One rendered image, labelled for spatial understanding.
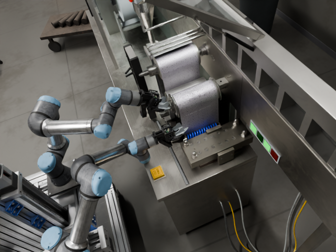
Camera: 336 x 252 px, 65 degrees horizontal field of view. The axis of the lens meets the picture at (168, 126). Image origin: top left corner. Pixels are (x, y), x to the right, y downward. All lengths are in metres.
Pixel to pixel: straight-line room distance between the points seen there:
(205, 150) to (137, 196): 1.25
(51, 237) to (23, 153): 2.09
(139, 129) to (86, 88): 2.04
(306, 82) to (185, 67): 0.77
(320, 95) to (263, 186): 1.71
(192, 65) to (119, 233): 1.46
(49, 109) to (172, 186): 0.81
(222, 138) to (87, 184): 0.80
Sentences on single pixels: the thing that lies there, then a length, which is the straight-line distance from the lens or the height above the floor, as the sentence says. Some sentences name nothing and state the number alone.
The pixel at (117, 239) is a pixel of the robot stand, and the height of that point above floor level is 0.21.
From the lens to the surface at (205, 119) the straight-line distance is 1.60.
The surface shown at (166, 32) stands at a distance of 2.40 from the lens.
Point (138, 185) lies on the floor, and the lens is 2.70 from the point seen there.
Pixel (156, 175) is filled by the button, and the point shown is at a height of 0.92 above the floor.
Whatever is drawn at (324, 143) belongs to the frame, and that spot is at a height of 1.46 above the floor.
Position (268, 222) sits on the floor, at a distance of 2.50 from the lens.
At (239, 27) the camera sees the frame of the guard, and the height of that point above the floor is 1.75.
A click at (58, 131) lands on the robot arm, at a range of 1.41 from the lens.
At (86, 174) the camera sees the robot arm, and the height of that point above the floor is 1.31.
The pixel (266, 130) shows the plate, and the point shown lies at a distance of 1.35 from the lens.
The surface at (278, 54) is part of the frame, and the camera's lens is 1.13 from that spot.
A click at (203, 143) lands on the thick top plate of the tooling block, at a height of 1.03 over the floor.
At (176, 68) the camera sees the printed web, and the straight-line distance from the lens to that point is 1.57.
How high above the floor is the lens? 2.36
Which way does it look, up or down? 52 degrees down
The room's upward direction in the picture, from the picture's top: 15 degrees counter-clockwise
